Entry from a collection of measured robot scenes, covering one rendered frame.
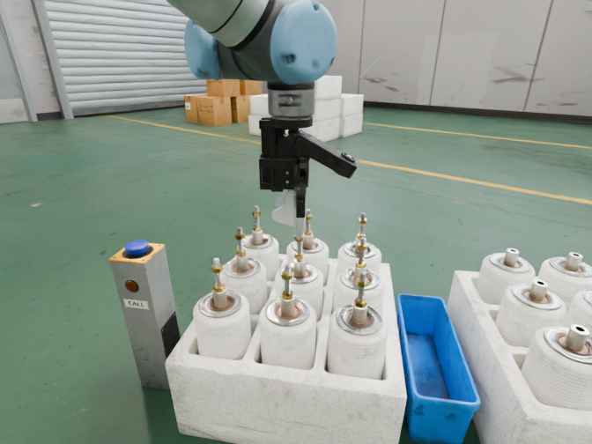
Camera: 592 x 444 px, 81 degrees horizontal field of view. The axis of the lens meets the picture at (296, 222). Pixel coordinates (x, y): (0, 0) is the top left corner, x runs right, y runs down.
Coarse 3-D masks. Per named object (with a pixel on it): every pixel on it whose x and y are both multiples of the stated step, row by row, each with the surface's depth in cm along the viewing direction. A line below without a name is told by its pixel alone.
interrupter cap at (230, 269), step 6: (252, 258) 74; (228, 264) 72; (234, 264) 72; (252, 264) 72; (258, 264) 72; (228, 270) 70; (234, 270) 70; (246, 270) 70; (252, 270) 69; (258, 270) 69; (228, 276) 68; (234, 276) 68; (240, 276) 68; (246, 276) 68
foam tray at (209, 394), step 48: (384, 288) 77; (192, 336) 63; (192, 384) 59; (240, 384) 56; (288, 384) 55; (336, 384) 54; (384, 384) 54; (192, 432) 64; (240, 432) 61; (288, 432) 59; (336, 432) 57; (384, 432) 55
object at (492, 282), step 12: (492, 264) 72; (480, 276) 75; (492, 276) 71; (504, 276) 70; (516, 276) 69; (528, 276) 69; (480, 288) 75; (492, 288) 72; (504, 288) 70; (492, 300) 73
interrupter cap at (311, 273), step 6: (306, 264) 72; (282, 270) 69; (306, 270) 70; (312, 270) 69; (294, 276) 68; (306, 276) 68; (312, 276) 68; (294, 282) 66; (300, 282) 66; (306, 282) 66
